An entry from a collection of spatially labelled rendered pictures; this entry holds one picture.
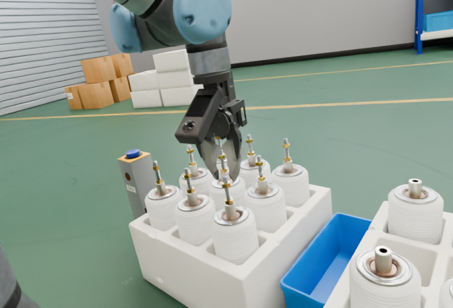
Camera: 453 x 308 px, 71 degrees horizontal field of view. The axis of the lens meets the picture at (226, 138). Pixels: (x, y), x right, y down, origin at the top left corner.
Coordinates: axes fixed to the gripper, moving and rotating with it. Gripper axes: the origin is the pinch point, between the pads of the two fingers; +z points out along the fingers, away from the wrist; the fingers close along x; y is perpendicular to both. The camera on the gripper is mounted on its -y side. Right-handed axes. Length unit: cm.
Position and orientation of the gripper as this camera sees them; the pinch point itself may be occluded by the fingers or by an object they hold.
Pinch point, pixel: (223, 176)
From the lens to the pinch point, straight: 64.0
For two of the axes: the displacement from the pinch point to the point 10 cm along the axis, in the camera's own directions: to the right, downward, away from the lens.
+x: -8.8, -0.1, 4.7
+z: 1.6, 9.4, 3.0
